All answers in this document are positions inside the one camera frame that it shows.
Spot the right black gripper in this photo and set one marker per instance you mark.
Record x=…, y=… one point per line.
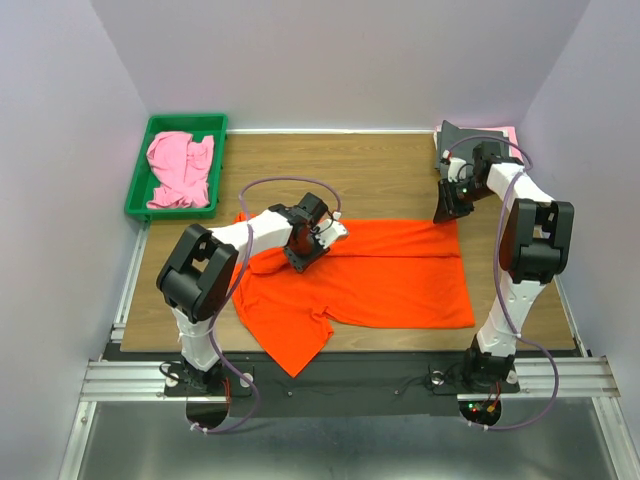
x=447, y=207

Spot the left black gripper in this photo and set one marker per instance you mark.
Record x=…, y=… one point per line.
x=301, y=264

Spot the orange t shirt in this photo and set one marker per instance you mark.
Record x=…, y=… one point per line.
x=387, y=274

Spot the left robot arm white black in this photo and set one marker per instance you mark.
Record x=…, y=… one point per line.
x=197, y=279

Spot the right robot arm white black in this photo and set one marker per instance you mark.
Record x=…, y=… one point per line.
x=531, y=247

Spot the pink folded t shirt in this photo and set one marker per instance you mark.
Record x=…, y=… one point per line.
x=511, y=135

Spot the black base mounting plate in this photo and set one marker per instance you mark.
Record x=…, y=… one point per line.
x=341, y=384

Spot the pink crumpled t shirt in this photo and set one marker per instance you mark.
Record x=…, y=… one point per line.
x=182, y=167

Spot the green plastic bin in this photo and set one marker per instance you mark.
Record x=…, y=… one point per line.
x=144, y=181

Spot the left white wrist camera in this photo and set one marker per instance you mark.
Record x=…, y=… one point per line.
x=332, y=234

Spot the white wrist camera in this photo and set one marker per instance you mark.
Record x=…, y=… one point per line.
x=455, y=169
x=332, y=234

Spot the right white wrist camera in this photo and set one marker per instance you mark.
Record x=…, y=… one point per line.
x=455, y=169

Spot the aluminium rail frame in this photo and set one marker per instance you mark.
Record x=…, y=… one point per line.
x=141, y=381

